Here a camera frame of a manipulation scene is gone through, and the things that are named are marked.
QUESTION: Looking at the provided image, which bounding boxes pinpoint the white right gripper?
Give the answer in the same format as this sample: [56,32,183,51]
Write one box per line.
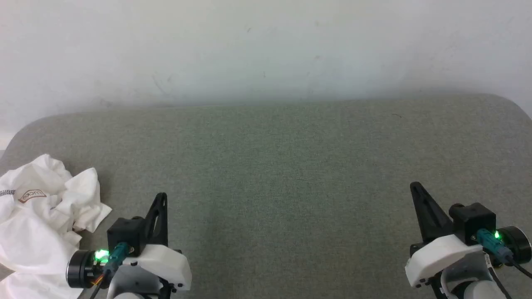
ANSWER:
[404,181,485,289]

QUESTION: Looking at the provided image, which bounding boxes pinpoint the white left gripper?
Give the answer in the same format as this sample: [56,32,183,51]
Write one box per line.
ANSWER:
[118,192,192,292]

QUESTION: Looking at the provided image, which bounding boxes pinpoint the white garment with brown label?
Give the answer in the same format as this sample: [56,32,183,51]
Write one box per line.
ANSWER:
[0,154,113,299]

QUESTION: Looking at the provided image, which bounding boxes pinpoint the grey-green fabric sofa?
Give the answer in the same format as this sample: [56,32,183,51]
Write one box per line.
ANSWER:
[0,93,532,299]

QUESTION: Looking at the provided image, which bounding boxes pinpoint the left camera cable teal plug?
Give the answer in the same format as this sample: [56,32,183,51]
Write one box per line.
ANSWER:
[89,242,130,299]

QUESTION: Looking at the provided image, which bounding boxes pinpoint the camera cable teal plug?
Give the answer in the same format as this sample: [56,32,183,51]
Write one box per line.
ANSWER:
[89,242,130,299]
[475,228,532,279]

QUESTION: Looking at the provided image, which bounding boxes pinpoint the right camera cable teal plug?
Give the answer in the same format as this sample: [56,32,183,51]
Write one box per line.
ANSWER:
[475,228,532,279]

